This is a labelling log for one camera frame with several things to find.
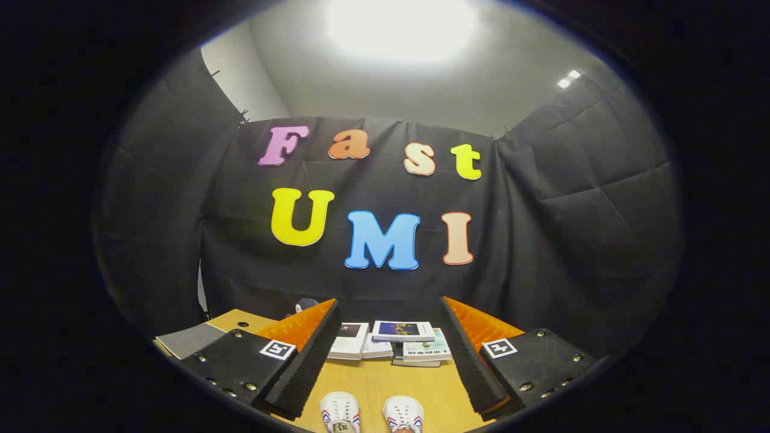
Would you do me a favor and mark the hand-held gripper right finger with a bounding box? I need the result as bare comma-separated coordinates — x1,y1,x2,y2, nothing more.
441,296,597,422

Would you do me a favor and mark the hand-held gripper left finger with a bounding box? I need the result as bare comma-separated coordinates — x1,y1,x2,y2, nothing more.
180,299,342,420

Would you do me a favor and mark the white canvas shoe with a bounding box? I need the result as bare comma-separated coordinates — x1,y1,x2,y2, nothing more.
383,395,425,433
319,392,362,433

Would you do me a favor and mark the grey fabric storage box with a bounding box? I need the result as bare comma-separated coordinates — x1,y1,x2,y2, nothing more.
155,322,228,360

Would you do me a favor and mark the book with teal landscape cover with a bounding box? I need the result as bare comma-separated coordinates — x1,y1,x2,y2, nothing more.
402,328,453,362

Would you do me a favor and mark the dark covered book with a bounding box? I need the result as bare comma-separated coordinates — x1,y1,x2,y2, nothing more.
392,343,442,368

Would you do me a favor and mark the penguin plush toy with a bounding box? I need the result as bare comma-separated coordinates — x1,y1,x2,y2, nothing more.
285,298,321,318

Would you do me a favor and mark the book with blue picture cover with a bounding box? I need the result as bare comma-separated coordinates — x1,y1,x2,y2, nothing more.
371,321,435,343

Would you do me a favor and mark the black backdrop cloth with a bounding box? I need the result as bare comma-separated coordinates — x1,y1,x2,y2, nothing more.
93,48,683,361

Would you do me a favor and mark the large ceiling light panel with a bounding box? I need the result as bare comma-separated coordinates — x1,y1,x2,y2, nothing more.
328,0,479,64

